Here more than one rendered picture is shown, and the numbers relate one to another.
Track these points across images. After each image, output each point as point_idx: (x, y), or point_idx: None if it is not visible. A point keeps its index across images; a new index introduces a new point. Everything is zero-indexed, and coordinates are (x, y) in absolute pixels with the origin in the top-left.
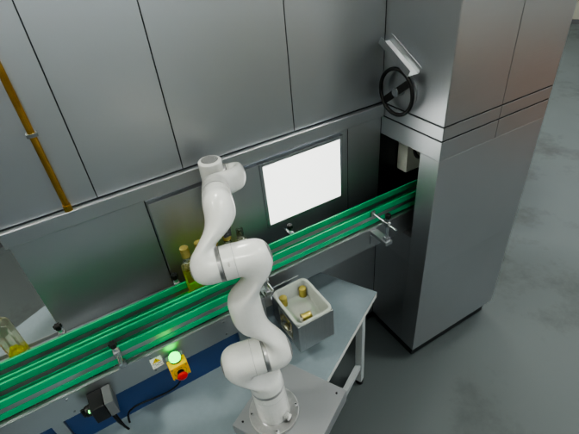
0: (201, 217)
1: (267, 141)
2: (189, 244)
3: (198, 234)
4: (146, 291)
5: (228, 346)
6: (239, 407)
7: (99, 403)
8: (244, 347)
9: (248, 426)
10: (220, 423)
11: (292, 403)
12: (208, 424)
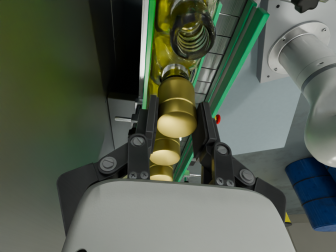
0: (34, 160)
1: None
2: (88, 126)
3: (74, 119)
4: (109, 128)
5: (331, 160)
6: (246, 62)
7: (192, 162)
8: None
9: (276, 75)
10: (239, 80)
11: (319, 31)
12: (231, 87)
